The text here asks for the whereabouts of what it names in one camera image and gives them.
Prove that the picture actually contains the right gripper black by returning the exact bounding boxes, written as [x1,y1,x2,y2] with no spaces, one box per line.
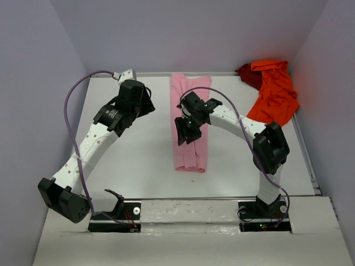
[175,116,205,147]

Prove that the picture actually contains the pink t shirt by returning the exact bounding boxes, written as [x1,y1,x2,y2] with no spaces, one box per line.
[170,73,211,173]

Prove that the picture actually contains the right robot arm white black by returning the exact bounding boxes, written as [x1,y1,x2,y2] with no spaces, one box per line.
[174,91,290,217]

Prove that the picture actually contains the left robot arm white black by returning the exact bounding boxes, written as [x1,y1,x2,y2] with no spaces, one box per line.
[38,80,155,223]

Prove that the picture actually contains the dark red t shirt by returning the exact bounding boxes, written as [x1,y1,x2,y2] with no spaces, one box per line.
[235,64,262,91]

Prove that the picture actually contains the orange t shirt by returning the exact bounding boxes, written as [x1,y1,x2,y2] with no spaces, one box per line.
[247,59,300,126]

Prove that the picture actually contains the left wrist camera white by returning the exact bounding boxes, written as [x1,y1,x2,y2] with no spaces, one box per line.
[113,69,136,85]

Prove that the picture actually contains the metal rail table back edge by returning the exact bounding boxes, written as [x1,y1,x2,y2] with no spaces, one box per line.
[92,71,238,78]

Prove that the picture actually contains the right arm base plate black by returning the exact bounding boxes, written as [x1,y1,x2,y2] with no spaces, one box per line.
[237,201,292,233]

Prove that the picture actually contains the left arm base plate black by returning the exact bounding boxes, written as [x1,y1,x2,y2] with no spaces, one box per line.
[88,200,141,233]

